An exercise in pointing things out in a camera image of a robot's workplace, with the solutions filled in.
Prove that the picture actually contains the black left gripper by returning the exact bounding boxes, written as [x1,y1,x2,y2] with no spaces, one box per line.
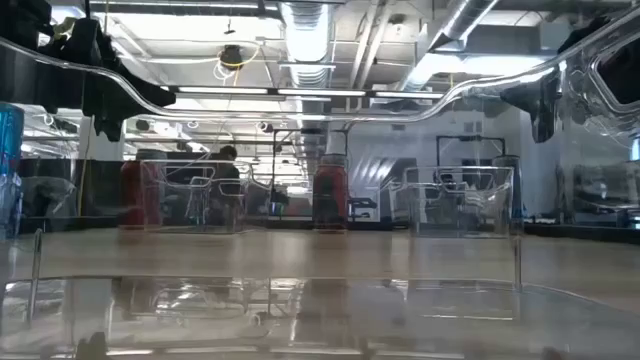
[39,17,177,143]

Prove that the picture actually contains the black partition board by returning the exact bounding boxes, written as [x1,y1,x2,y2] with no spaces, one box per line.
[18,157,124,219]

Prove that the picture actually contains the clear plastic bin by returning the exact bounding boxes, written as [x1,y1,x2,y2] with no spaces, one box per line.
[139,159,253,235]
[403,165,517,237]
[0,7,640,360]

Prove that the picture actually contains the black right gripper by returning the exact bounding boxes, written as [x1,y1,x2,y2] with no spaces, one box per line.
[499,15,615,144]

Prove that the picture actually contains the blue Red Bull can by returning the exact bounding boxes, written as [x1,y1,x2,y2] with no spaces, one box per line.
[0,102,25,229]

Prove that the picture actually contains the yellow cable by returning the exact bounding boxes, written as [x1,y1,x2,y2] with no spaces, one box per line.
[76,0,110,217]

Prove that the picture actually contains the red Coke Zero can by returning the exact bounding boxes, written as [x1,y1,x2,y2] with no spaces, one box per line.
[119,158,164,230]
[312,153,350,232]

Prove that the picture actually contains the black ceiling cable reel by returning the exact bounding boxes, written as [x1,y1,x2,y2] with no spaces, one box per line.
[218,43,247,72]

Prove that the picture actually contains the long ceiling light strip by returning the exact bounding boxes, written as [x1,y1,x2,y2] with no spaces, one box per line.
[167,85,447,100]

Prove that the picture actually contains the person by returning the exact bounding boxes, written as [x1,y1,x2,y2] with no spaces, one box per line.
[207,144,241,221]

